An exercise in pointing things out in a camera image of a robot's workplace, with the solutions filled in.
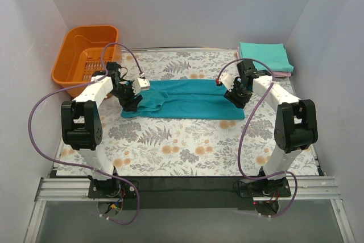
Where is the teal t shirt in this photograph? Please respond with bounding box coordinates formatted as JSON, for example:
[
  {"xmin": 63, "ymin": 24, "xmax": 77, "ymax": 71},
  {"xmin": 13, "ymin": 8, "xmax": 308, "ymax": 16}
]
[{"xmin": 121, "ymin": 79, "xmax": 245, "ymax": 120}]

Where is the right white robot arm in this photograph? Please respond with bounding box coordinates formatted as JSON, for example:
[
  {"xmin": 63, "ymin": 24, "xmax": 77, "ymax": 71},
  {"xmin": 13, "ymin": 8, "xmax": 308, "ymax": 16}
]
[{"xmin": 216, "ymin": 58, "xmax": 318, "ymax": 199}]

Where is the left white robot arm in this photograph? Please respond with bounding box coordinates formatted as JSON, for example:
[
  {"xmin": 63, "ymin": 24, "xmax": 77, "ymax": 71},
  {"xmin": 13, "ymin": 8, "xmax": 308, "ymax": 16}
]
[{"xmin": 61, "ymin": 62, "xmax": 150, "ymax": 197}]

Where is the folded pink shirt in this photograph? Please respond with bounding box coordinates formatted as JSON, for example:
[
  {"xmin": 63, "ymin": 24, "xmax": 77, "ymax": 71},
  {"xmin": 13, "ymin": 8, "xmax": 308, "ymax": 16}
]
[{"xmin": 234, "ymin": 46, "xmax": 292, "ymax": 78}]

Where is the folded mint green shirt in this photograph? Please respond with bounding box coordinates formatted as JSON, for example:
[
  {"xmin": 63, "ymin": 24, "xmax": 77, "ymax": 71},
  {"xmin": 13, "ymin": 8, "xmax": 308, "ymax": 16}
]
[{"xmin": 239, "ymin": 42, "xmax": 293, "ymax": 73}]

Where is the floral table mat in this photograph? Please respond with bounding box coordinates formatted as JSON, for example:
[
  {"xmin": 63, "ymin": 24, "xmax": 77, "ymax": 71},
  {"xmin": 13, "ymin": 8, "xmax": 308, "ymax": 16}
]
[{"xmin": 56, "ymin": 50, "xmax": 319, "ymax": 177}]

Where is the orange plastic basket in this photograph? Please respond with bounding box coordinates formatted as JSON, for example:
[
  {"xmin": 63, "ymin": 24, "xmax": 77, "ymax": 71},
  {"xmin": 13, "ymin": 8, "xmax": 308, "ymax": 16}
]
[{"xmin": 51, "ymin": 25, "xmax": 119, "ymax": 88}]

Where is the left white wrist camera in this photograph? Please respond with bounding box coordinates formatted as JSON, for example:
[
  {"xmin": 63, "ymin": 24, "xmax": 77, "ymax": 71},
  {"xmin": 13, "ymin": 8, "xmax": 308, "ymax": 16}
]
[{"xmin": 132, "ymin": 77, "xmax": 151, "ymax": 95}]

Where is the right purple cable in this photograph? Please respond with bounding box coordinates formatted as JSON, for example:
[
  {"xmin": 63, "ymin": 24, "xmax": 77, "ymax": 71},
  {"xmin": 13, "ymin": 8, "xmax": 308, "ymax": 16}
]
[{"xmin": 217, "ymin": 57, "xmax": 299, "ymax": 219}]

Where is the purple cable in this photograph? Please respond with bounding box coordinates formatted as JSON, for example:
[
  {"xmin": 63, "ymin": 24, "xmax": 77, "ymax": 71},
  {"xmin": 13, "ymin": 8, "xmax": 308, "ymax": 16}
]
[
  {"xmin": 217, "ymin": 57, "xmax": 299, "ymax": 219},
  {"xmin": 28, "ymin": 43, "xmax": 146, "ymax": 226}
]

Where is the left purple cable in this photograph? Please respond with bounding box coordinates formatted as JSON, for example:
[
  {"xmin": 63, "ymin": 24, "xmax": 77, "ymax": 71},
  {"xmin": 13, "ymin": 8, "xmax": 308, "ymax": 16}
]
[{"xmin": 28, "ymin": 43, "xmax": 146, "ymax": 226}]

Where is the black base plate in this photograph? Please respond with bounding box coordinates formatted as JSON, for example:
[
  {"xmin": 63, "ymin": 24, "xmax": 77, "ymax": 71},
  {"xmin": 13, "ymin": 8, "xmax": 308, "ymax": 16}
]
[{"xmin": 88, "ymin": 176, "xmax": 294, "ymax": 211}]

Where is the aluminium frame rail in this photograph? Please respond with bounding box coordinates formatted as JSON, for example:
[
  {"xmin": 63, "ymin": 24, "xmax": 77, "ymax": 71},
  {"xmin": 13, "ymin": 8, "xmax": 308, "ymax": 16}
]
[{"xmin": 24, "ymin": 176, "xmax": 355, "ymax": 242}]

